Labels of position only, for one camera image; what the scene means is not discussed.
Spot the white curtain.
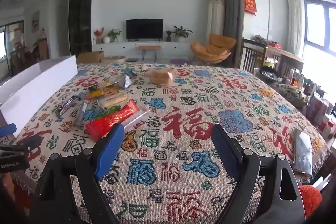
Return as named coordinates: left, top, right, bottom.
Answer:
left=286, top=0, right=306, bottom=56

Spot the wall picture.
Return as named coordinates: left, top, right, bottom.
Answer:
left=31, top=11, right=40, bottom=33

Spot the orange fuzzy object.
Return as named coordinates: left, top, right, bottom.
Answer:
left=299, top=185, right=322, bottom=217

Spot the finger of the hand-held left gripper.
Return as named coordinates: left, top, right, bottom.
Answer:
left=0, top=135, right=43, bottom=159
left=0, top=123, right=17, bottom=138

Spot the black television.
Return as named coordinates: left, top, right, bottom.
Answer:
left=126, top=18, right=164, bottom=40

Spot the dark glass cabinet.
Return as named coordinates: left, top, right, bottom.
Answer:
left=68, top=0, right=94, bottom=56

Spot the red wall calendar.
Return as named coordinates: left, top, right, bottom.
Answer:
left=243, top=0, right=258, bottom=16

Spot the large potted plant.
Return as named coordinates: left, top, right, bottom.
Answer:
left=172, top=25, right=193, bottom=42

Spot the wooden cabinet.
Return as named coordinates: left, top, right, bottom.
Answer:
left=31, top=38, right=50, bottom=62

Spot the clear plastic snack tube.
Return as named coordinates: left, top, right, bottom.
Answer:
left=122, top=109, right=158, bottom=131

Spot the covered standing air conditioner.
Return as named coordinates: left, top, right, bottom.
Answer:
left=207, top=0, right=226, bottom=43

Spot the orange lounge chair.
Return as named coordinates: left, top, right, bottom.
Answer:
left=191, top=34, right=237, bottom=64

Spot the purple candy bar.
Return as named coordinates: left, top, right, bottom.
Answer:
left=56, top=96, right=76, bottom=117

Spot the printed woven tablecloth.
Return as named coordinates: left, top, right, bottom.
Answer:
left=14, top=63, right=331, bottom=224

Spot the beige cracker packet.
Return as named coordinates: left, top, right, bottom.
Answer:
left=98, top=91, right=132, bottom=109

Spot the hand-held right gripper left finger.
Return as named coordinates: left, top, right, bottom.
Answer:
left=28, top=123, right=125, bottom=224

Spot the white television cabinet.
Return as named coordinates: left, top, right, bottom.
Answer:
left=92, top=41, right=196, bottom=59

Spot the long white box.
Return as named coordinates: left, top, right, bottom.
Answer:
left=0, top=55, right=78, bottom=138

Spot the grey snack packet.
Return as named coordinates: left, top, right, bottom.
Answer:
left=74, top=101, right=88, bottom=128

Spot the window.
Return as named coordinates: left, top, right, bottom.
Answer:
left=303, top=0, right=336, bottom=56

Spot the green plant in vase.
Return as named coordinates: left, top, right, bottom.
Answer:
left=108, top=28, right=122, bottom=43

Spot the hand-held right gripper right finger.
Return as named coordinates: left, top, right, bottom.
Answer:
left=211, top=123, right=306, bottom=224

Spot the yellow snack packet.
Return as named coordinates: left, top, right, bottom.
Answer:
left=85, top=89, right=105, bottom=101

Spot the bagged bread loaf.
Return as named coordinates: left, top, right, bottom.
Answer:
left=144, top=67, right=175, bottom=85

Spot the cardboard box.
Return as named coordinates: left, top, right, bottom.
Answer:
left=77, top=51, right=105, bottom=64

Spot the red snack packet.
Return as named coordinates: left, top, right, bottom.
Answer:
left=85, top=99, right=140, bottom=142

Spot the grey curtain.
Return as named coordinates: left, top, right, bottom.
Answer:
left=218, top=0, right=244, bottom=67

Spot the wooden stool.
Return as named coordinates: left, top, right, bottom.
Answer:
left=138, top=45, right=161, bottom=62

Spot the black plastic bag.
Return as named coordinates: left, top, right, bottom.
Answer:
left=253, top=65, right=285, bottom=85

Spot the green snack packet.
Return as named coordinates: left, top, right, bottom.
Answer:
left=96, top=105, right=124, bottom=119

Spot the red flower arrangement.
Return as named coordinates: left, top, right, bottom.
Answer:
left=94, top=27, right=105, bottom=44

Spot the silver triangular snack packet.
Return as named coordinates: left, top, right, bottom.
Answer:
left=119, top=74, right=138, bottom=90

